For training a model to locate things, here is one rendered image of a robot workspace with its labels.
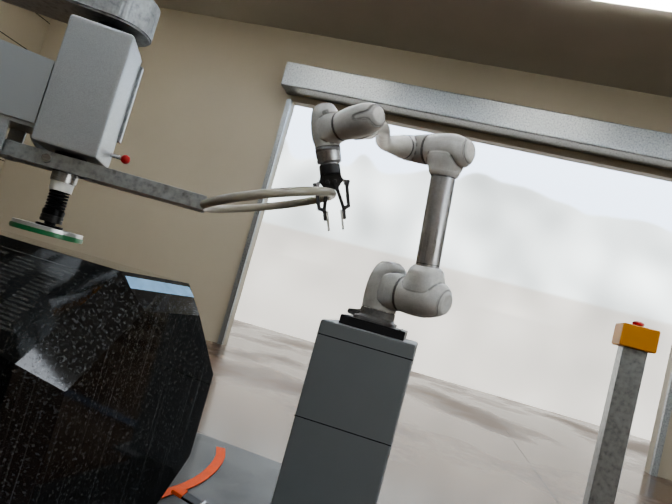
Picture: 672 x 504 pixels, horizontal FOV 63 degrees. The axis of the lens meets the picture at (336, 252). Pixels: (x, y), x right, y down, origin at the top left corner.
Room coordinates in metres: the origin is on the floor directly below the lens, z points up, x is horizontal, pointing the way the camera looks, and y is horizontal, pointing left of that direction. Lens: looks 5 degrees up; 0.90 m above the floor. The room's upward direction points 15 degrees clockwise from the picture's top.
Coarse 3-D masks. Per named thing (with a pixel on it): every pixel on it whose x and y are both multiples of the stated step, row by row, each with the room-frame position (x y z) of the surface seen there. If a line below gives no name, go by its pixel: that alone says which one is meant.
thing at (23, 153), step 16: (16, 144) 1.69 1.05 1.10; (16, 160) 1.80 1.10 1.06; (32, 160) 1.71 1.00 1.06; (48, 160) 1.71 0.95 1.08; (64, 160) 1.73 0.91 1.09; (80, 160) 1.74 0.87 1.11; (80, 176) 1.84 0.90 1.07; (96, 176) 1.75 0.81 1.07; (112, 176) 1.76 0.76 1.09; (128, 176) 1.77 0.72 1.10; (128, 192) 1.88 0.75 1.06; (144, 192) 1.78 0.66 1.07; (160, 192) 1.79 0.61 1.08; (176, 192) 1.80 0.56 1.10; (192, 192) 1.81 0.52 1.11; (192, 208) 1.88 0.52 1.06
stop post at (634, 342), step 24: (624, 336) 1.90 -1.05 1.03; (648, 336) 1.88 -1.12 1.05; (624, 360) 1.91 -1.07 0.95; (624, 384) 1.91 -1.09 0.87; (624, 408) 1.90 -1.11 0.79; (600, 432) 1.96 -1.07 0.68; (624, 432) 1.90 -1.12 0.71; (600, 456) 1.91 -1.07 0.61; (624, 456) 1.89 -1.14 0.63; (600, 480) 1.91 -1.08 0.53
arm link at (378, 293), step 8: (384, 264) 2.35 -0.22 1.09; (392, 264) 2.34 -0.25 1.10; (400, 264) 2.37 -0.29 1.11; (376, 272) 2.35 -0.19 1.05; (384, 272) 2.33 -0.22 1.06; (392, 272) 2.32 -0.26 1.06; (400, 272) 2.33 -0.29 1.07; (368, 280) 2.38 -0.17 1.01; (376, 280) 2.34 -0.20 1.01; (384, 280) 2.31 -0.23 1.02; (392, 280) 2.29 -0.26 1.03; (368, 288) 2.36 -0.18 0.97; (376, 288) 2.33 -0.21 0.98; (384, 288) 2.30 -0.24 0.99; (392, 288) 2.28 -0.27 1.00; (368, 296) 2.35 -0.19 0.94; (376, 296) 2.33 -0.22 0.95; (384, 296) 2.30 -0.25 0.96; (368, 304) 2.34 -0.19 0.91; (376, 304) 2.33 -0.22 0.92; (384, 304) 2.31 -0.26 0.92; (392, 304) 2.30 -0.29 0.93; (392, 312) 2.35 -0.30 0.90
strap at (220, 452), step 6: (216, 450) 2.77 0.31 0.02; (222, 450) 2.79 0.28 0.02; (216, 456) 2.68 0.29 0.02; (222, 456) 2.70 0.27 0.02; (216, 462) 2.60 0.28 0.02; (222, 462) 2.62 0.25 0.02; (210, 468) 2.51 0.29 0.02; (216, 468) 2.53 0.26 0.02; (204, 474) 2.42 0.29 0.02; (210, 474) 2.44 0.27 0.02; (192, 480) 2.32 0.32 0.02; (198, 480) 2.34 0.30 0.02; (204, 480) 2.36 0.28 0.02; (174, 486) 2.22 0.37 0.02; (186, 486) 2.25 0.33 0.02; (192, 486) 2.26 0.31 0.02; (168, 492) 2.15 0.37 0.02
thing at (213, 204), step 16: (240, 192) 1.70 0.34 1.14; (256, 192) 1.69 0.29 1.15; (272, 192) 1.69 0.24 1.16; (288, 192) 1.70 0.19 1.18; (304, 192) 1.73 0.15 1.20; (320, 192) 1.77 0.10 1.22; (208, 208) 1.94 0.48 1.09; (224, 208) 2.05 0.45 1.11; (240, 208) 2.10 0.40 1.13; (256, 208) 2.13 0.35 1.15; (272, 208) 2.15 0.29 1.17
